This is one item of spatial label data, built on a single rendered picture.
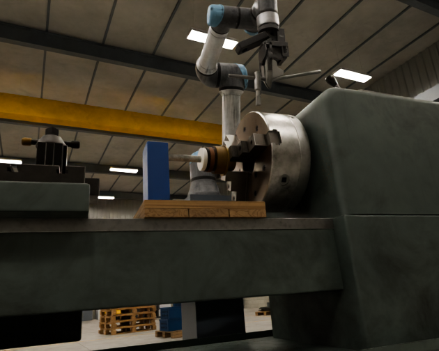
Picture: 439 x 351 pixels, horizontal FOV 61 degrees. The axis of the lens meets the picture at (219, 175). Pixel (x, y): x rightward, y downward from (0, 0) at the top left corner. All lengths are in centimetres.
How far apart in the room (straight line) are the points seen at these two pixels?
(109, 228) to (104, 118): 1142
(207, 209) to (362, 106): 58
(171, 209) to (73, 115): 1131
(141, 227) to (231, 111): 101
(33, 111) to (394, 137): 1133
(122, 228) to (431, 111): 103
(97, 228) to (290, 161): 54
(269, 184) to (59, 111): 1125
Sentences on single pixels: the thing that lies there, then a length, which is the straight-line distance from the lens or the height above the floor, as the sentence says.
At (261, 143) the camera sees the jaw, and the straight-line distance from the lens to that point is 106.
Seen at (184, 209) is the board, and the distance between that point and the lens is 87.
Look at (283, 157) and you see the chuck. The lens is 105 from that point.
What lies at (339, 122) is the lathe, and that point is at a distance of 112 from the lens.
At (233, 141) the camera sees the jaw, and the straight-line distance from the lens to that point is 123.
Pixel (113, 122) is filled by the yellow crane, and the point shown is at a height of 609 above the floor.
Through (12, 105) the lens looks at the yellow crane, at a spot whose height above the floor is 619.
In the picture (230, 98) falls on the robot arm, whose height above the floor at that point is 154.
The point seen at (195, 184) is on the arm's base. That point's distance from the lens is 165.
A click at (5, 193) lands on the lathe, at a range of 80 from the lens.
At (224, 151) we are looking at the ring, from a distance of 111.
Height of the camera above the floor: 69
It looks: 18 degrees up
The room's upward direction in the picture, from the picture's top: 4 degrees counter-clockwise
